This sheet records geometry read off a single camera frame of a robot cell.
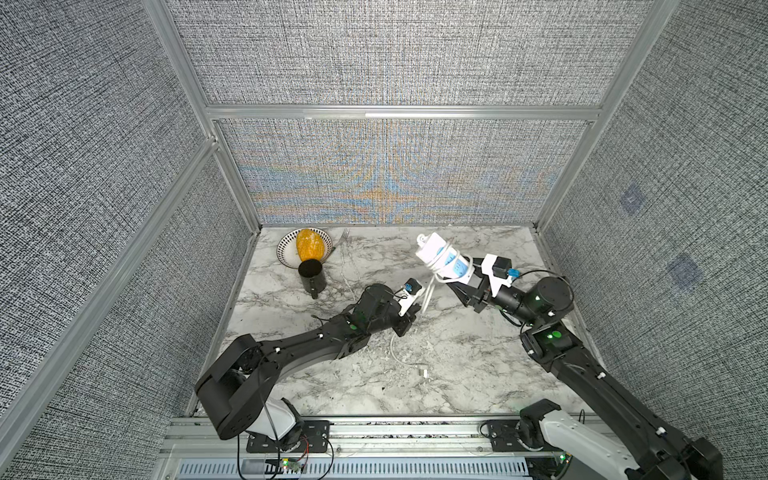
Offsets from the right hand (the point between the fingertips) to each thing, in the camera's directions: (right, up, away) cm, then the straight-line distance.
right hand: (456, 261), depth 64 cm
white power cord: (-4, -32, +19) cm, 38 cm away
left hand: (-5, -12, +17) cm, 21 cm away
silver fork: (-31, +8, +53) cm, 62 cm away
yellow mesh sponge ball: (-42, +5, +42) cm, 60 cm away
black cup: (-39, -6, +34) cm, 52 cm away
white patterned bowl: (-51, +3, +46) cm, 69 cm away
